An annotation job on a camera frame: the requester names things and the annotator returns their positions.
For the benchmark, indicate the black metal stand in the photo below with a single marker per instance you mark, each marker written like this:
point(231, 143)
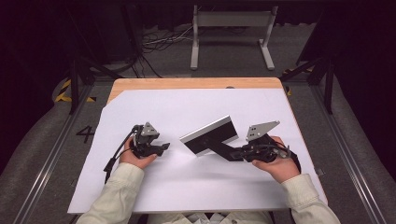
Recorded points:
point(74, 84)
point(327, 81)

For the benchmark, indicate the wooden table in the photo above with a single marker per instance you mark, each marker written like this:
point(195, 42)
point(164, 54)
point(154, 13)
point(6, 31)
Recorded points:
point(186, 83)

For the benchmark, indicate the person's right hand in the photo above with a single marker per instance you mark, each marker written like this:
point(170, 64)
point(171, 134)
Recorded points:
point(281, 169)

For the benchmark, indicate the person's pale jacket torso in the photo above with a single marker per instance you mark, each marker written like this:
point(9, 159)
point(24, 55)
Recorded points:
point(211, 219)

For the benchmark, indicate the white paper sheet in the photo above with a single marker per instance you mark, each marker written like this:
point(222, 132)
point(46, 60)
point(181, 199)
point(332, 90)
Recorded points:
point(186, 193)

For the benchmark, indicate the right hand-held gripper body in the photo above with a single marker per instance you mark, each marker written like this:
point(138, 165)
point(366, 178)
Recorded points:
point(263, 149)

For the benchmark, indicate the person's left hand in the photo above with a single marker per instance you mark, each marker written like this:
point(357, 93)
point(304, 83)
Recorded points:
point(134, 160)

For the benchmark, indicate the aluminium floor rail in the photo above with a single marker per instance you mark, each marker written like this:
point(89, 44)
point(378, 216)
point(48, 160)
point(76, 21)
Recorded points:
point(348, 155)
point(46, 161)

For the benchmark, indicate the dark round table grommet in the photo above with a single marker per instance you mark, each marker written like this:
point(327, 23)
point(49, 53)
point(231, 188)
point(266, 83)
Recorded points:
point(229, 87)

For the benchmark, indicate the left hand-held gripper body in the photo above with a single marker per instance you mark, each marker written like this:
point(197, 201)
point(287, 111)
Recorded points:
point(144, 138)

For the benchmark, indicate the grey metal stand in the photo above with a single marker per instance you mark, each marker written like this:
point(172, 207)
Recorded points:
point(232, 20)

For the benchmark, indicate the yellow and black floor tape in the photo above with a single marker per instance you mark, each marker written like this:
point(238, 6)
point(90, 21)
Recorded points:
point(63, 91)

